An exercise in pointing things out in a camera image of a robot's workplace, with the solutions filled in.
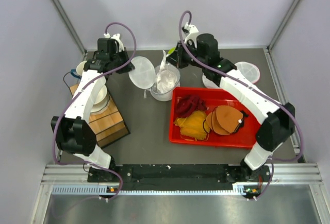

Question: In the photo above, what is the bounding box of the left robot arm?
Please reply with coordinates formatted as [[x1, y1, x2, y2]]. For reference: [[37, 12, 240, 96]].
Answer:
[[51, 33, 134, 181]]

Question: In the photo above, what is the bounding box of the blue mug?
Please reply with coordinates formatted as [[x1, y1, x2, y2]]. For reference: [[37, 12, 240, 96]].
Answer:
[[70, 69, 81, 79]]

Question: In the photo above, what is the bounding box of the pink-trimmed mesh laundry bag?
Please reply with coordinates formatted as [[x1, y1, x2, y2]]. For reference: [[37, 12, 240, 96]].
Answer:
[[202, 61, 260, 89]]

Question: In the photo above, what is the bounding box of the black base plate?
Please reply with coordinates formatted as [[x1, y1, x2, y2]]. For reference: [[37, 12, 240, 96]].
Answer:
[[87, 163, 271, 183]]

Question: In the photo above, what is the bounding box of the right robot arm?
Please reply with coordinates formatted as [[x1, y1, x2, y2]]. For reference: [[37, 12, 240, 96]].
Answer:
[[166, 33, 297, 181]]

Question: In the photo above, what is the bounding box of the white pale pink bra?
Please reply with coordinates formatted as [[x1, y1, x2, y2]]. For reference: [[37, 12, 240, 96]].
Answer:
[[156, 50, 177, 94]]

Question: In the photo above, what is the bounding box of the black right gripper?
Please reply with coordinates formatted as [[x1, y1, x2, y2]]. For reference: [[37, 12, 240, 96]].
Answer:
[[165, 40, 207, 70]]

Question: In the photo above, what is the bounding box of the green plastic plate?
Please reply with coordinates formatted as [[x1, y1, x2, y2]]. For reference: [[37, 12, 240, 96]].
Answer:
[[167, 47, 176, 55]]

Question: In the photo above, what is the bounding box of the dark red bra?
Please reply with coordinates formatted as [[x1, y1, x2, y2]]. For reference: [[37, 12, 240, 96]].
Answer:
[[175, 95, 207, 117]]

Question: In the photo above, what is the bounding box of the wooden box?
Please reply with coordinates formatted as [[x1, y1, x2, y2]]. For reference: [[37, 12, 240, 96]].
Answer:
[[69, 83, 131, 149]]

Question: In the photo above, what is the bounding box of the aluminium frame rail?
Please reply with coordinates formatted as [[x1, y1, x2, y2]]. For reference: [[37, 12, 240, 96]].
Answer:
[[41, 164, 322, 196]]

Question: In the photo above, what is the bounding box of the white bowl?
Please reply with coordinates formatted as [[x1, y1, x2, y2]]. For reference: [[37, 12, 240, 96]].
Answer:
[[76, 61, 110, 115]]

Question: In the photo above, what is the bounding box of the red plastic tray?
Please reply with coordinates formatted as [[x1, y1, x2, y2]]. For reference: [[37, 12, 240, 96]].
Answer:
[[169, 87, 260, 149]]

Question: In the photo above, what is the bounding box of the yellow lace bra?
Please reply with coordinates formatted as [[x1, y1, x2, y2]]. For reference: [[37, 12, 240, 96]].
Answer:
[[174, 110, 211, 141]]

